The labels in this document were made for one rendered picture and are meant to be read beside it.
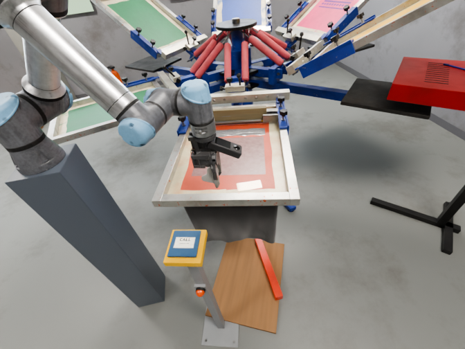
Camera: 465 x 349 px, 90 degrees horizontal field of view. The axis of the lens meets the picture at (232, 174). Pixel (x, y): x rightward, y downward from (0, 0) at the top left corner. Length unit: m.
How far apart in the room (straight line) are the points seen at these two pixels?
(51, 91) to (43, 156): 0.22
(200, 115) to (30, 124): 0.56
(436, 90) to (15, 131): 1.74
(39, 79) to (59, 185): 0.35
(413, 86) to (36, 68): 1.59
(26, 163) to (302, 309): 1.60
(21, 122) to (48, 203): 0.31
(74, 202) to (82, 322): 1.17
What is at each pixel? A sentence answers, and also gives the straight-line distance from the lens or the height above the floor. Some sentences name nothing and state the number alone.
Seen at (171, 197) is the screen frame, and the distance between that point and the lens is 0.97.
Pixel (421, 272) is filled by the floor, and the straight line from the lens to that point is 2.12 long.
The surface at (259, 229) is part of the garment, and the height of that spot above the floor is 0.62.
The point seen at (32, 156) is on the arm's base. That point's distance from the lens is 1.01.
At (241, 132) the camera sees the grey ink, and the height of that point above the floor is 0.96.
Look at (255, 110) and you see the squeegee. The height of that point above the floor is 1.05.
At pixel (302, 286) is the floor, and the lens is 1.81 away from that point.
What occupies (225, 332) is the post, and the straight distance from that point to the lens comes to 1.71.
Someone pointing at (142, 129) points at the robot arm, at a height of 1.40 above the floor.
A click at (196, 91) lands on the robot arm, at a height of 1.43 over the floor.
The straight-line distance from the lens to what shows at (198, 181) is 1.05.
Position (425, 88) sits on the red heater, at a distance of 1.57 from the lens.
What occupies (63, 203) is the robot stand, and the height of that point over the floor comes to 1.06.
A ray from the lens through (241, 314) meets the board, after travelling 1.72.
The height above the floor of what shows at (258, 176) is 0.96.
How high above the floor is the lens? 1.66
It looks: 42 degrees down
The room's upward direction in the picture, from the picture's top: 8 degrees counter-clockwise
